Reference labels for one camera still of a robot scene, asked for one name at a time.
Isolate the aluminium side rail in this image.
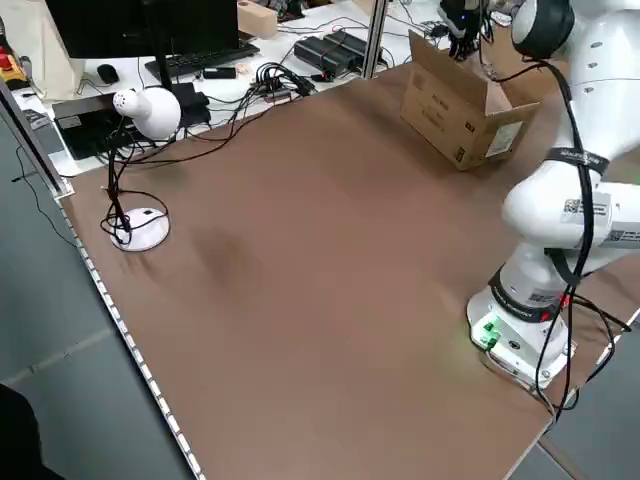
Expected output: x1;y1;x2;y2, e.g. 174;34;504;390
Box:
0;74;76;201

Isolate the black flat desktop device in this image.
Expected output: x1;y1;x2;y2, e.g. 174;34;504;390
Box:
51;92;139;162

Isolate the black computer monitor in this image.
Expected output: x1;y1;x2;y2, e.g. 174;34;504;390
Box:
44;0;240;60

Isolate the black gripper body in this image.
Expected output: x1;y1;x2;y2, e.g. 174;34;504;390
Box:
438;0;482;44

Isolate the black monitor stand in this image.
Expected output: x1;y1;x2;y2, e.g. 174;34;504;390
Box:
142;0;175;92

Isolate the black rounded chair back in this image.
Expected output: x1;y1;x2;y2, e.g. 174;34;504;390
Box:
0;383;69;480

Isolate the red emergency stop button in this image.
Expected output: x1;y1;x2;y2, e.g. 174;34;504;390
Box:
0;38;27;82

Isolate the black power supply box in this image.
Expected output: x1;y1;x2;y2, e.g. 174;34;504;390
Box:
293;35;351;77
322;29;370;69

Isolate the brown cardboard box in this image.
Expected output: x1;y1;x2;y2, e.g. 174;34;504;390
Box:
399;28;543;172

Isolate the black keyboard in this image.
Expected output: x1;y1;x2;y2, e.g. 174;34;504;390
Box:
144;39;262;79

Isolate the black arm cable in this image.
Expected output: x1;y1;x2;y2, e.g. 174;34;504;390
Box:
522;52;632;419

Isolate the black cable hub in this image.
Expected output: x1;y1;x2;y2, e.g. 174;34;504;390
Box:
254;62;317;104

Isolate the aluminium frame post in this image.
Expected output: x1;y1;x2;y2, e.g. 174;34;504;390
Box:
360;0;390;81

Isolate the light wooden block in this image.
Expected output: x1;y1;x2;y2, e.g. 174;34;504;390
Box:
236;1;279;41

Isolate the white desk lamp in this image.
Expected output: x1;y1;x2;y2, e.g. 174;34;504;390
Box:
99;85;183;253

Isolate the small black box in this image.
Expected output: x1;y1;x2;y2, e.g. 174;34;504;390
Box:
171;81;212;127

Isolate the black lamp cable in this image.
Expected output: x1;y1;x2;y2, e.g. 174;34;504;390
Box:
102;92;301;171

